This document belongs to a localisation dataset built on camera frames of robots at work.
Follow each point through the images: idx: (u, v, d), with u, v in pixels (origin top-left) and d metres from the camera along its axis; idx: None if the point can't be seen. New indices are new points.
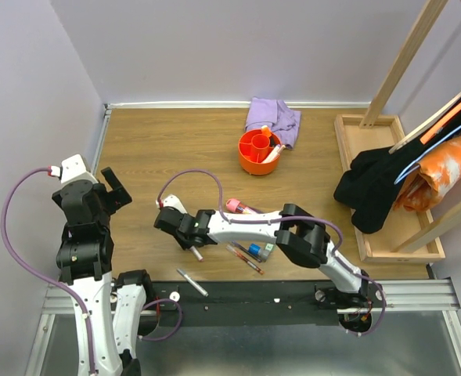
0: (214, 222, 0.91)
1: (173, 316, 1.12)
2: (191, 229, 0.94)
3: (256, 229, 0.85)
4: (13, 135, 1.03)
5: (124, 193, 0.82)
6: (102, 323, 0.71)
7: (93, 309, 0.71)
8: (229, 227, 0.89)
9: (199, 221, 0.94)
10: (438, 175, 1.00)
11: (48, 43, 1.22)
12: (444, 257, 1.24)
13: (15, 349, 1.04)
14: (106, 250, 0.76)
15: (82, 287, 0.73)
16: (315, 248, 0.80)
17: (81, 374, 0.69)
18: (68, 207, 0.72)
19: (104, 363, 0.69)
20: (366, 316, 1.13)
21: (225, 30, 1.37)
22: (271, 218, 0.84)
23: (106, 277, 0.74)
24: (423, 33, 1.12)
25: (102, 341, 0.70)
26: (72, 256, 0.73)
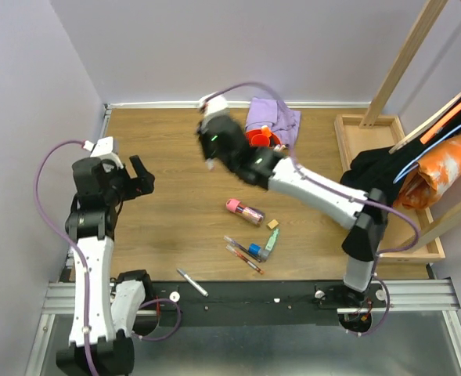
0: (283, 169, 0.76)
1: (174, 314, 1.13)
2: (249, 160, 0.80)
3: (333, 200, 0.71)
4: (13, 135, 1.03)
5: (147, 182, 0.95)
6: (102, 280, 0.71)
7: (92, 266, 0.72)
8: (300, 182, 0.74)
9: (262, 156, 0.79)
10: (437, 174, 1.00)
11: (47, 41, 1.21)
12: (444, 257, 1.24)
13: (14, 349, 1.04)
14: (111, 218, 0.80)
15: (84, 247, 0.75)
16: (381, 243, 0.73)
17: (74, 330, 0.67)
18: (79, 176, 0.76)
19: (99, 320, 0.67)
20: (366, 316, 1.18)
21: (225, 30, 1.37)
22: (354, 196, 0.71)
23: (107, 240, 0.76)
24: (423, 33, 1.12)
25: (99, 296, 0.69)
26: (80, 218, 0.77)
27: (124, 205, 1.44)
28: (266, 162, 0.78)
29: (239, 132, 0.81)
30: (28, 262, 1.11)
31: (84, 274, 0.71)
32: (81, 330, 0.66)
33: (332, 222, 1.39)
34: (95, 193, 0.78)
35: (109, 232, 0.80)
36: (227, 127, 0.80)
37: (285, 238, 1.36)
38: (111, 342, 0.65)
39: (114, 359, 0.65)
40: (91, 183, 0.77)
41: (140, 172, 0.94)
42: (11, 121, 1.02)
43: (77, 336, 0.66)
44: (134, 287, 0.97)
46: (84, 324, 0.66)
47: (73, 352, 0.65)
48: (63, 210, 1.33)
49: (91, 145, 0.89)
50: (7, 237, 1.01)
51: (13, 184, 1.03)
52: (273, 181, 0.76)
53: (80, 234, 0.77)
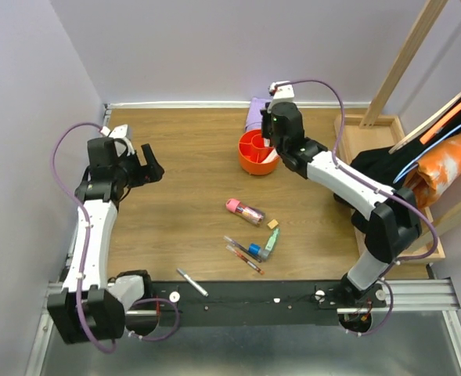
0: (322, 158, 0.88)
1: (173, 314, 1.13)
2: (295, 149, 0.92)
3: (358, 189, 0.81)
4: (14, 135, 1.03)
5: (156, 171, 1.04)
6: (101, 238, 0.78)
7: (95, 223, 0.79)
8: (334, 171, 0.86)
9: (307, 147, 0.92)
10: (437, 174, 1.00)
11: (48, 42, 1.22)
12: (444, 257, 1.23)
13: (14, 349, 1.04)
14: (117, 189, 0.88)
15: (90, 207, 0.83)
16: (401, 244, 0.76)
17: (70, 277, 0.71)
18: (92, 149, 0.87)
19: (93, 271, 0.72)
20: (366, 316, 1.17)
21: (225, 30, 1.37)
22: (380, 189, 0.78)
23: (110, 205, 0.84)
24: (423, 33, 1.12)
25: (97, 251, 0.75)
26: (88, 185, 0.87)
27: (124, 205, 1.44)
28: (309, 153, 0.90)
29: (297, 121, 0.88)
30: (28, 262, 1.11)
31: (87, 229, 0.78)
32: (75, 277, 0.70)
33: (332, 222, 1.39)
34: (105, 166, 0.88)
35: (114, 201, 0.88)
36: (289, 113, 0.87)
37: (285, 238, 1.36)
38: (100, 297, 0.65)
39: (105, 310, 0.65)
40: (102, 156, 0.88)
41: (150, 162, 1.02)
42: (11, 121, 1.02)
43: (70, 283, 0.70)
44: (131, 279, 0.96)
46: (80, 272, 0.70)
47: (64, 300, 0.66)
48: (63, 210, 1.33)
49: (108, 131, 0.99)
50: (7, 237, 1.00)
51: (13, 185, 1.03)
52: (311, 166, 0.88)
53: (87, 197, 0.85)
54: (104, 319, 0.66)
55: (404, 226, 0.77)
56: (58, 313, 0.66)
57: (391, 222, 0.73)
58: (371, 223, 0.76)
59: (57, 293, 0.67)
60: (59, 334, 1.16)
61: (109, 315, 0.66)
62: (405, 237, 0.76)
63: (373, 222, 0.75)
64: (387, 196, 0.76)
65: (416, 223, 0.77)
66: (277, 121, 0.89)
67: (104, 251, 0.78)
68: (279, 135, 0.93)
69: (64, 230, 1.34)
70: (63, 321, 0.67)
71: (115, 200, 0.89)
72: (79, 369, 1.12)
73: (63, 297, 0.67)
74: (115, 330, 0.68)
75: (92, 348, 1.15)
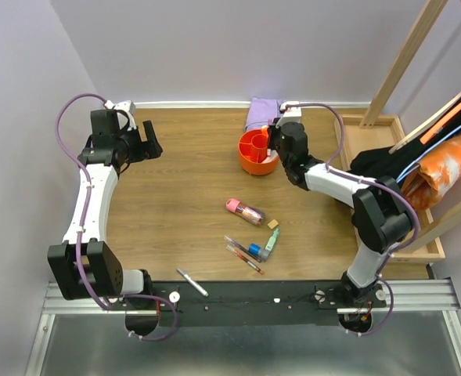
0: (315, 168, 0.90)
1: (172, 314, 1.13)
2: (296, 164, 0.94)
3: (343, 182, 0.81)
4: (14, 135, 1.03)
5: (156, 147, 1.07)
6: (101, 197, 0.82)
7: (95, 184, 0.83)
8: (325, 175, 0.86)
9: (309, 164, 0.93)
10: (438, 175, 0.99)
11: (48, 42, 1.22)
12: (444, 257, 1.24)
13: (13, 350, 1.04)
14: (117, 157, 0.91)
15: (91, 171, 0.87)
16: (390, 231, 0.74)
17: (70, 230, 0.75)
18: (95, 117, 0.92)
19: (94, 225, 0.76)
20: (366, 316, 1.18)
21: (225, 30, 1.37)
22: (363, 178, 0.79)
23: (111, 169, 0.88)
24: (423, 32, 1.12)
25: (96, 209, 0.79)
26: (91, 150, 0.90)
27: (124, 205, 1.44)
28: (309, 167, 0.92)
29: (304, 141, 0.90)
30: (28, 262, 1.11)
31: (88, 188, 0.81)
32: (75, 230, 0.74)
33: (332, 222, 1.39)
34: (106, 134, 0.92)
35: (114, 168, 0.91)
36: (297, 134, 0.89)
37: (286, 238, 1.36)
38: (100, 247, 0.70)
39: (102, 262, 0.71)
40: (105, 124, 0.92)
41: (150, 138, 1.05)
42: (10, 121, 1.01)
43: (70, 235, 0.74)
44: (134, 272, 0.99)
46: (80, 225, 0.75)
47: (64, 252, 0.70)
48: (63, 209, 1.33)
49: (112, 103, 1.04)
50: (7, 238, 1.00)
51: (12, 185, 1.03)
52: (308, 175, 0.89)
53: (89, 161, 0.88)
54: (102, 273, 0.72)
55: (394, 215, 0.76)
56: (57, 264, 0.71)
57: (373, 204, 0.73)
58: (357, 211, 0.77)
59: (58, 245, 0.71)
60: (59, 334, 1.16)
61: (108, 269, 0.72)
62: (394, 225, 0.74)
63: (358, 207, 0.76)
64: (369, 183, 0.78)
65: (405, 211, 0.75)
66: (285, 139, 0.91)
67: (103, 211, 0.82)
68: (285, 150, 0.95)
69: (65, 230, 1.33)
70: (60, 272, 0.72)
71: (116, 167, 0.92)
72: (80, 369, 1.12)
73: (62, 248, 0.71)
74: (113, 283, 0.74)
75: (92, 348, 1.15)
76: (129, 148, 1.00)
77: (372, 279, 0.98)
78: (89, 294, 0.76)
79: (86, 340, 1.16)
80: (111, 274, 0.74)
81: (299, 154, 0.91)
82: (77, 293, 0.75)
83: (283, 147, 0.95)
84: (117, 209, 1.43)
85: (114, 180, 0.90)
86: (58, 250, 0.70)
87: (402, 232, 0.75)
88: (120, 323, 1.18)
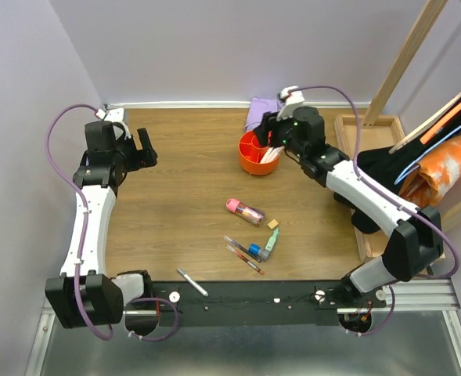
0: (344, 167, 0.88)
1: (172, 314, 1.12)
2: (314, 155, 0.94)
3: (381, 204, 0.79)
4: (14, 135, 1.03)
5: (151, 155, 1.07)
6: (98, 224, 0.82)
7: (92, 209, 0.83)
8: (354, 182, 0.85)
9: (329, 154, 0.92)
10: (438, 175, 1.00)
11: (47, 42, 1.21)
12: (444, 257, 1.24)
13: (13, 350, 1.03)
14: (115, 175, 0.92)
15: (88, 193, 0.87)
16: (419, 265, 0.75)
17: (69, 261, 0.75)
18: (90, 133, 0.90)
19: (91, 256, 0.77)
20: (366, 316, 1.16)
21: (225, 30, 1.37)
22: (405, 206, 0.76)
23: (109, 190, 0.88)
24: (423, 33, 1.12)
25: (94, 237, 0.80)
26: (88, 169, 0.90)
27: (124, 205, 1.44)
28: (329, 160, 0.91)
29: (318, 128, 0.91)
30: (27, 262, 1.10)
31: (84, 215, 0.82)
32: (73, 262, 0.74)
33: (332, 222, 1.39)
34: (102, 150, 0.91)
35: (113, 186, 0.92)
36: (313, 120, 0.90)
37: (286, 238, 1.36)
38: (96, 282, 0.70)
39: (102, 294, 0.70)
40: (100, 141, 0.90)
41: (145, 146, 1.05)
42: (9, 121, 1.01)
43: (68, 267, 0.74)
44: (132, 276, 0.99)
46: (77, 257, 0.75)
47: (62, 286, 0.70)
48: (63, 209, 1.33)
49: (104, 113, 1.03)
50: (6, 238, 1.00)
51: (12, 184, 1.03)
52: (333, 176, 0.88)
53: (86, 182, 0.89)
54: (102, 305, 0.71)
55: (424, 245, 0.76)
56: (55, 298, 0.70)
57: (415, 244, 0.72)
58: (392, 243, 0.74)
59: (55, 278, 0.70)
60: (59, 334, 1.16)
61: (109, 300, 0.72)
62: (424, 258, 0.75)
63: (394, 241, 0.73)
64: (411, 214, 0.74)
65: (438, 244, 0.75)
66: (299, 127, 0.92)
67: (101, 236, 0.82)
68: (299, 142, 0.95)
69: (64, 230, 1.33)
70: (59, 306, 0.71)
71: (113, 185, 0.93)
72: (80, 370, 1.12)
73: (59, 282, 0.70)
74: (113, 314, 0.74)
75: (92, 348, 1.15)
76: (125, 160, 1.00)
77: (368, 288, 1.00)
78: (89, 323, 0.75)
79: (86, 340, 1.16)
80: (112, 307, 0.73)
81: (315, 142, 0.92)
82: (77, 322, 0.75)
83: (297, 136, 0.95)
84: (117, 210, 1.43)
85: (112, 200, 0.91)
86: (55, 283, 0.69)
87: (429, 262, 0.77)
88: (120, 323, 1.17)
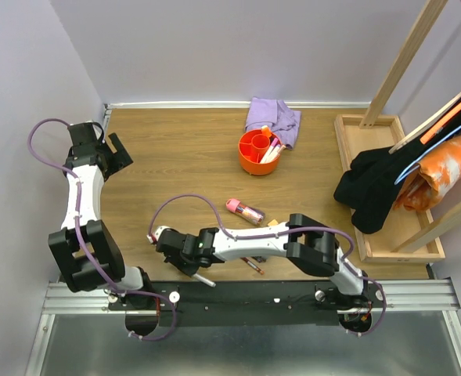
0: (219, 241, 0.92)
1: (172, 313, 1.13)
2: (196, 251, 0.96)
3: (264, 244, 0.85)
4: (14, 135, 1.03)
5: (127, 156, 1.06)
6: (91, 189, 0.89)
7: (84, 179, 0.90)
8: (235, 244, 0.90)
9: (203, 240, 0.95)
10: (439, 175, 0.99)
11: (47, 42, 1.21)
12: (444, 257, 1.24)
13: (13, 350, 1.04)
14: (101, 160, 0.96)
15: (78, 172, 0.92)
16: (328, 256, 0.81)
17: (68, 217, 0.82)
18: (74, 128, 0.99)
19: (89, 211, 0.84)
20: (366, 316, 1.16)
21: (224, 31, 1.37)
22: (279, 232, 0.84)
23: (97, 168, 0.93)
24: (423, 33, 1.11)
25: (89, 198, 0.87)
26: (74, 157, 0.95)
27: (124, 205, 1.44)
28: (206, 244, 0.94)
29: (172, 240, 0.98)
30: (27, 262, 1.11)
31: (77, 183, 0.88)
32: (72, 217, 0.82)
33: (332, 222, 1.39)
34: (86, 142, 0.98)
35: (100, 170, 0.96)
36: (164, 237, 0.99)
37: None
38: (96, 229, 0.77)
39: (103, 240, 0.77)
40: (84, 135, 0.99)
41: (119, 146, 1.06)
42: (9, 121, 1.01)
43: (69, 222, 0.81)
44: (133, 271, 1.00)
46: (76, 211, 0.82)
47: (64, 237, 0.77)
48: (63, 210, 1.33)
49: None
50: (7, 238, 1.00)
51: (12, 183, 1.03)
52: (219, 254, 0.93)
53: (74, 165, 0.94)
54: (104, 252, 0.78)
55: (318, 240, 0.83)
56: (59, 249, 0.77)
57: (306, 248, 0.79)
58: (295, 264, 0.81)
59: (58, 232, 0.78)
60: (59, 333, 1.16)
61: (110, 247, 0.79)
62: (326, 247, 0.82)
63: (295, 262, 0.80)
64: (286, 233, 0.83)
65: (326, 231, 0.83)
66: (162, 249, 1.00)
67: (95, 200, 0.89)
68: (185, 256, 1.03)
69: None
70: (64, 258, 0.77)
71: (101, 169, 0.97)
72: (80, 369, 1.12)
73: (63, 235, 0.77)
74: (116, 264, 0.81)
75: (93, 347, 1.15)
76: (106, 157, 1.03)
77: (361, 281, 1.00)
78: (93, 283, 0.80)
79: (87, 340, 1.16)
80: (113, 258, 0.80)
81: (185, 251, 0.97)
82: (81, 283, 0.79)
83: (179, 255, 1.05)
84: (117, 209, 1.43)
85: (101, 180, 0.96)
86: (59, 236, 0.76)
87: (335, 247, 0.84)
88: (120, 322, 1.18)
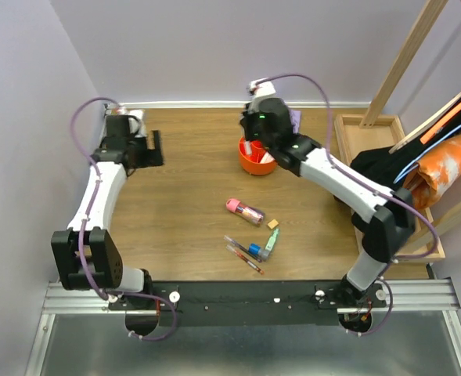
0: (315, 158, 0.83)
1: (172, 314, 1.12)
2: (287, 145, 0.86)
3: (357, 190, 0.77)
4: (14, 135, 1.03)
5: (160, 158, 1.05)
6: (107, 192, 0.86)
7: (104, 178, 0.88)
8: (329, 170, 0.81)
9: (300, 142, 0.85)
10: (437, 174, 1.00)
11: (47, 42, 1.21)
12: (444, 257, 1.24)
13: (13, 350, 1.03)
14: (127, 157, 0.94)
15: (102, 167, 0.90)
16: (398, 245, 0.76)
17: (77, 218, 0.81)
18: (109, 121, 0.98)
19: (97, 216, 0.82)
20: (366, 316, 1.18)
21: (224, 30, 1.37)
22: (379, 190, 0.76)
23: (120, 168, 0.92)
24: (423, 32, 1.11)
25: (102, 201, 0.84)
26: (103, 150, 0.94)
27: (125, 205, 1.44)
28: (302, 149, 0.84)
29: (286, 116, 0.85)
30: (27, 262, 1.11)
31: (96, 182, 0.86)
32: (80, 219, 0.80)
33: (332, 222, 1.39)
34: (117, 137, 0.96)
35: (124, 168, 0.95)
36: (277, 108, 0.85)
37: (286, 238, 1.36)
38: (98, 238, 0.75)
39: (102, 251, 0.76)
40: (117, 129, 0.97)
41: (157, 146, 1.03)
42: (9, 121, 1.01)
43: (76, 223, 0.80)
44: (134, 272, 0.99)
46: (85, 214, 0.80)
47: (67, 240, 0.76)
48: (63, 210, 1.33)
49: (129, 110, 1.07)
50: (7, 238, 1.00)
51: (12, 183, 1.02)
52: (304, 164, 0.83)
53: (99, 159, 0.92)
54: (102, 262, 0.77)
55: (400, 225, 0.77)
56: (59, 251, 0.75)
57: (392, 223, 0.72)
58: (370, 227, 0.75)
59: (63, 231, 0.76)
60: (59, 333, 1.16)
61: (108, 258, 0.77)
62: (399, 233, 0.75)
63: (373, 225, 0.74)
64: (387, 197, 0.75)
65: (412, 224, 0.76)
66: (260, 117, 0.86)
67: (109, 202, 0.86)
68: (268, 135, 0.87)
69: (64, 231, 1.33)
70: (63, 260, 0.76)
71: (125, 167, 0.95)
72: (80, 369, 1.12)
73: (65, 236, 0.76)
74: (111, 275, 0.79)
75: (93, 347, 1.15)
76: (138, 152, 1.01)
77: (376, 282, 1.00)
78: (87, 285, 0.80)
79: (87, 341, 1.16)
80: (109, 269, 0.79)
81: (284, 134, 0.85)
82: (76, 283, 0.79)
83: (264, 131, 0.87)
84: (117, 209, 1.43)
85: (122, 179, 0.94)
86: (61, 236, 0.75)
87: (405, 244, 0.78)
88: (120, 322, 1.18)
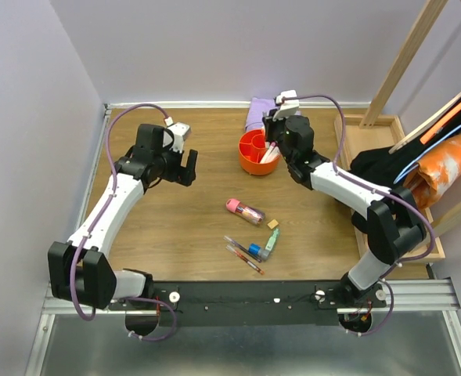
0: (322, 167, 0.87)
1: (172, 316, 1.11)
2: (301, 159, 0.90)
3: (357, 190, 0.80)
4: (14, 135, 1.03)
5: (189, 177, 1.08)
6: (117, 210, 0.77)
7: (118, 194, 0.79)
8: (333, 177, 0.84)
9: (313, 160, 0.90)
10: (437, 174, 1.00)
11: (47, 42, 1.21)
12: (444, 257, 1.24)
13: (13, 351, 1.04)
14: (149, 173, 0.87)
15: (120, 179, 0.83)
16: (402, 244, 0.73)
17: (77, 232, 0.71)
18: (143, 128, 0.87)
19: (100, 235, 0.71)
20: (366, 316, 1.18)
21: (224, 30, 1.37)
22: (378, 189, 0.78)
23: (138, 184, 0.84)
24: (423, 32, 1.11)
25: (108, 220, 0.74)
26: (127, 160, 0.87)
27: None
28: (314, 165, 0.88)
29: (309, 138, 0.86)
30: (28, 262, 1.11)
31: (109, 197, 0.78)
32: (80, 234, 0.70)
33: (332, 222, 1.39)
34: (147, 149, 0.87)
35: (143, 183, 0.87)
36: (303, 128, 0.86)
37: (286, 238, 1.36)
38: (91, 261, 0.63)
39: (94, 275, 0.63)
40: (149, 139, 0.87)
41: (190, 165, 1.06)
42: (9, 121, 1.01)
43: (74, 236, 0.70)
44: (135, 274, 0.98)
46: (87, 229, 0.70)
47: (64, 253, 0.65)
48: (63, 210, 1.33)
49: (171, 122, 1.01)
50: (7, 238, 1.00)
51: (12, 183, 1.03)
52: (314, 175, 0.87)
53: (121, 170, 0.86)
54: (91, 285, 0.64)
55: (405, 226, 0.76)
56: (52, 262, 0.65)
57: (389, 217, 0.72)
58: (369, 225, 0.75)
59: (61, 243, 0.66)
60: (59, 333, 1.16)
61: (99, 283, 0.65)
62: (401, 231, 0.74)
63: (371, 221, 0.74)
64: (383, 194, 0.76)
65: (419, 223, 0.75)
66: (289, 133, 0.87)
67: (116, 222, 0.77)
68: (289, 147, 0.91)
69: (64, 231, 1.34)
70: (55, 271, 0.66)
71: (145, 182, 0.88)
72: (80, 369, 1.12)
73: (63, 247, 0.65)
74: (99, 299, 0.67)
75: (93, 347, 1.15)
76: (166, 166, 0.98)
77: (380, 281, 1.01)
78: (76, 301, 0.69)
79: (87, 341, 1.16)
80: (101, 293, 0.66)
81: (304, 150, 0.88)
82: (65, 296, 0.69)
83: (286, 142, 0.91)
84: None
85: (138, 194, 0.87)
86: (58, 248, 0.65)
87: (414, 245, 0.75)
88: (120, 322, 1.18)
